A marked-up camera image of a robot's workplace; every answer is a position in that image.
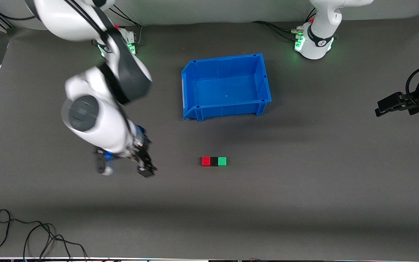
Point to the dark grey table mat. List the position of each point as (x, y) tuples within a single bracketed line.
[(209, 200)]

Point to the small green cube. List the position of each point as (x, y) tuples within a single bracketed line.
[(222, 161)]

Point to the small red cube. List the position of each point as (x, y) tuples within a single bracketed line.
[(206, 161)]

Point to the blue plastic storage bin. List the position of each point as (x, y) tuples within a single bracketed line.
[(226, 89)]

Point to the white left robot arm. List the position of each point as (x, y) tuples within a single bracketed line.
[(320, 36)]

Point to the small black cube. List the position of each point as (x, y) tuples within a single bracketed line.
[(214, 162)]

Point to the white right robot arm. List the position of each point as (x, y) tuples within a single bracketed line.
[(100, 120)]

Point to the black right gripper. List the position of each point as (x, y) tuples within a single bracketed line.
[(141, 154)]

